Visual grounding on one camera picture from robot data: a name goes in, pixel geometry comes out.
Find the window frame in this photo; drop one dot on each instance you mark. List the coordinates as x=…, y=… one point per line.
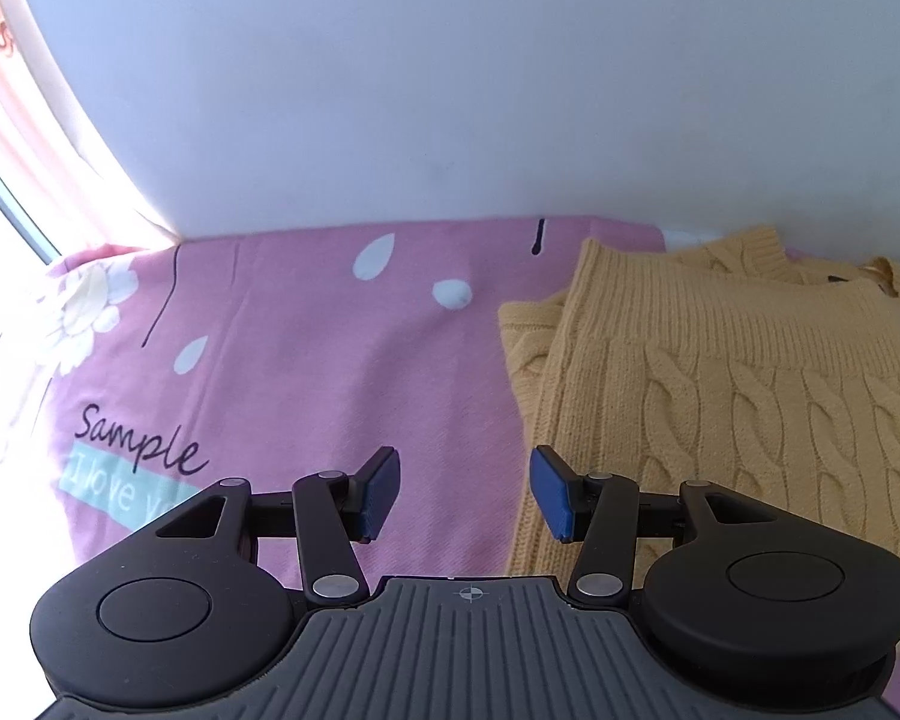
x=7, y=202

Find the patterned curtain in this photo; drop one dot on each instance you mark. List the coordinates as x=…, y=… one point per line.
x=37, y=120

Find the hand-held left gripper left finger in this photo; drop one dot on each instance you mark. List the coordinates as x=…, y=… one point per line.
x=379, y=495

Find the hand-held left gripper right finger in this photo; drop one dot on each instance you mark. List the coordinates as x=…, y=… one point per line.
x=553, y=495

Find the pink floral bed sheet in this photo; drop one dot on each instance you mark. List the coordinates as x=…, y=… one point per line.
x=292, y=360

